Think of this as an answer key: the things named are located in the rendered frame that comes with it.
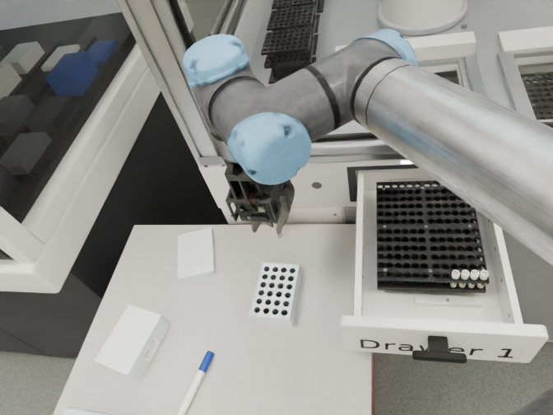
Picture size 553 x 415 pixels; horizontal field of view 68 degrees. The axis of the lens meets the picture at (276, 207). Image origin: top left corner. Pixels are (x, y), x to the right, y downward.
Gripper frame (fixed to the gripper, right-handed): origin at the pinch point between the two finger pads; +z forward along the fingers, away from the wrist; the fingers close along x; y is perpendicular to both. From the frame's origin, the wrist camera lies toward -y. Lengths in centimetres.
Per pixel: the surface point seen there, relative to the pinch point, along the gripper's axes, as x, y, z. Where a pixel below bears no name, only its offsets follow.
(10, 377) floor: -134, 19, 98
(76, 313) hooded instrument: -70, 7, 44
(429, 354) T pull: 26.3, 19.2, 5.4
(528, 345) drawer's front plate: 40.2, 15.4, 7.2
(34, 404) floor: -115, 27, 97
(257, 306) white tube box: -5.5, 9.8, 17.3
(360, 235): 14.5, -2.4, 7.3
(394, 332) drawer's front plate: 21.3, 16.5, 5.3
